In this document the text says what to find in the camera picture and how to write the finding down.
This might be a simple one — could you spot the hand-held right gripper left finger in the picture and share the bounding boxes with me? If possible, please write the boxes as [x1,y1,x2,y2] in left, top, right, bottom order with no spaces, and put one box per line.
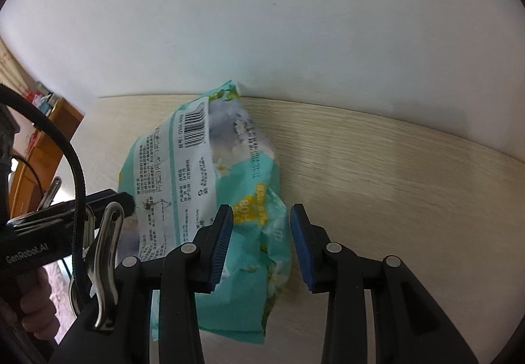
[48,203,235,364]

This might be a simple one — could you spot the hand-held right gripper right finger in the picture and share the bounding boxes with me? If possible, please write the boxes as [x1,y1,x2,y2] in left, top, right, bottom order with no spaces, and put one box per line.
[288,202,480,364]

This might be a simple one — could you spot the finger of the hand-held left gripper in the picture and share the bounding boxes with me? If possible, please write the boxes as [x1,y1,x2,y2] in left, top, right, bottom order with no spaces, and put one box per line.
[85,189,124,206]
[51,191,137,227]

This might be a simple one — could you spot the teal wet wipes packet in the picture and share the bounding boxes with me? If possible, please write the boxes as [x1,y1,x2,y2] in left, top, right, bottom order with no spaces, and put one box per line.
[118,79,294,345]

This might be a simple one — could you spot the person's left hand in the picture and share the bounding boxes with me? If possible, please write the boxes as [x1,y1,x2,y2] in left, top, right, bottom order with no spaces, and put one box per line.
[16,266,57,343]

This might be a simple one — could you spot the metal spring clip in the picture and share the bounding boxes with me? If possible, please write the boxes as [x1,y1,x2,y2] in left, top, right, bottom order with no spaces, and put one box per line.
[37,176,63,212]
[68,202,126,334]

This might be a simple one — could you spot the wooden desk with drawers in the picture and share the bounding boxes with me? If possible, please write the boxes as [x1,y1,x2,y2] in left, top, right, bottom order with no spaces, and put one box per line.
[8,130,62,221]

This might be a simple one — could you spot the light wooden table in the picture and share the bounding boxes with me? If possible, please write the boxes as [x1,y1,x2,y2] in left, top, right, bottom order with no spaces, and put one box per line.
[80,93,525,364]

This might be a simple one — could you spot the items on shelf top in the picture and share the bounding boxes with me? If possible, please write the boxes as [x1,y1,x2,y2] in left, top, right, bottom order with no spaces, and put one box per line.
[35,93,54,116]

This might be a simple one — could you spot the patterned curtain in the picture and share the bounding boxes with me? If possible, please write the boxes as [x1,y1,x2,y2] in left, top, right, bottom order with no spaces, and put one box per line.
[0,40,25,102]

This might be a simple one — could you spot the black cable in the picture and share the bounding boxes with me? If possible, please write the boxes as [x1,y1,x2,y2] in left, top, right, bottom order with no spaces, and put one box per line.
[0,84,89,301]

